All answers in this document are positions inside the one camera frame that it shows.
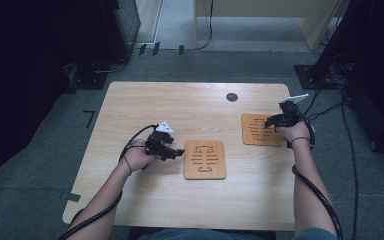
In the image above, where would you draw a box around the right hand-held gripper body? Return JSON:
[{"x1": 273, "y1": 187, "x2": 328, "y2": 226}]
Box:
[{"x1": 278, "y1": 93, "x2": 310, "y2": 128}]

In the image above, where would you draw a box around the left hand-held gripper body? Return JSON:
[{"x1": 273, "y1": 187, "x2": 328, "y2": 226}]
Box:
[{"x1": 144, "y1": 121, "x2": 175, "y2": 158}]

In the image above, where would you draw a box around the carved wooden coaster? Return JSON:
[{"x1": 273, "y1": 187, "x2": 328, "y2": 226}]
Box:
[
  {"x1": 183, "y1": 139, "x2": 227, "y2": 181},
  {"x1": 240, "y1": 113, "x2": 283, "y2": 148}
]

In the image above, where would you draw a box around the person's right hand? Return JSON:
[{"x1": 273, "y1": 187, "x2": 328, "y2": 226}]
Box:
[{"x1": 275, "y1": 120, "x2": 312, "y2": 145}]

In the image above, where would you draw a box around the person's left hand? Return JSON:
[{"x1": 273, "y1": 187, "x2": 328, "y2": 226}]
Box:
[{"x1": 123, "y1": 139, "x2": 160, "y2": 173}]

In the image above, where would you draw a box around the dark right wristband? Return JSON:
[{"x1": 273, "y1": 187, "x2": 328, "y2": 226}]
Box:
[{"x1": 289, "y1": 135, "x2": 312, "y2": 148}]

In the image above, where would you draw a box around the dark wristband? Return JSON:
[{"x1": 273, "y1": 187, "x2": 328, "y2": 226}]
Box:
[
  {"x1": 122, "y1": 154, "x2": 134, "y2": 177},
  {"x1": 289, "y1": 135, "x2": 312, "y2": 148}
]

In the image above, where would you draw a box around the dark left wristband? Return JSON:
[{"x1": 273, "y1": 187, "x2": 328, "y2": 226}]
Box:
[{"x1": 122, "y1": 154, "x2": 134, "y2": 177}]

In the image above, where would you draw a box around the black stand base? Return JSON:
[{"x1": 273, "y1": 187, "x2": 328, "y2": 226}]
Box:
[
  {"x1": 294, "y1": 64, "x2": 340, "y2": 91},
  {"x1": 67, "y1": 63, "x2": 109, "y2": 91}
]

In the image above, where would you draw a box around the dark metal stand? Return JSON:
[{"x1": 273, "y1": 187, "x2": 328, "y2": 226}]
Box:
[{"x1": 309, "y1": 0, "x2": 364, "y2": 83}]

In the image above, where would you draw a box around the black curtain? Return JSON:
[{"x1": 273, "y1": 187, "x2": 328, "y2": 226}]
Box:
[
  {"x1": 343, "y1": 0, "x2": 384, "y2": 158},
  {"x1": 0, "y1": 0, "x2": 121, "y2": 204}
]

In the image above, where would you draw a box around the light wooden desk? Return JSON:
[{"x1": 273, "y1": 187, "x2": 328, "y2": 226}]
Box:
[{"x1": 194, "y1": 0, "x2": 350, "y2": 52}]

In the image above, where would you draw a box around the dark glass-front cabinet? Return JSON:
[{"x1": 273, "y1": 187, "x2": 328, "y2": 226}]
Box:
[{"x1": 113, "y1": 0, "x2": 142, "y2": 62}]

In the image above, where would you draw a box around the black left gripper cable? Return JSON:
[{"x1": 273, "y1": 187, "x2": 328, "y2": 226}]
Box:
[{"x1": 57, "y1": 124, "x2": 158, "y2": 240}]

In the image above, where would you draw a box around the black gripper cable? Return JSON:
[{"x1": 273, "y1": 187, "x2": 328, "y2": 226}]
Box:
[
  {"x1": 57, "y1": 124, "x2": 158, "y2": 240},
  {"x1": 286, "y1": 100, "x2": 345, "y2": 240}
]

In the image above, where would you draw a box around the short black floor cable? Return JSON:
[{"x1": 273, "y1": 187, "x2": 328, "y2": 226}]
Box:
[{"x1": 304, "y1": 88, "x2": 344, "y2": 122}]

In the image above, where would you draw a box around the long black floor cable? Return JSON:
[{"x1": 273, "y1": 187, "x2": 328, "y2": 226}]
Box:
[{"x1": 340, "y1": 86, "x2": 360, "y2": 240}]

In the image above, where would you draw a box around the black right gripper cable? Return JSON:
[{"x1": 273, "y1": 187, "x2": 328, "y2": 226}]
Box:
[{"x1": 286, "y1": 100, "x2": 345, "y2": 240}]

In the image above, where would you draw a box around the grey floor cable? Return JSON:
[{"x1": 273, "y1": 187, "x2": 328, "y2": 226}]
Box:
[{"x1": 91, "y1": 58, "x2": 128, "y2": 75}]

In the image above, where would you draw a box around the black hanging cable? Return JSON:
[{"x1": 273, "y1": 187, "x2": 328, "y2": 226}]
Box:
[{"x1": 194, "y1": 0, "x2": 215, "y2": 52}]

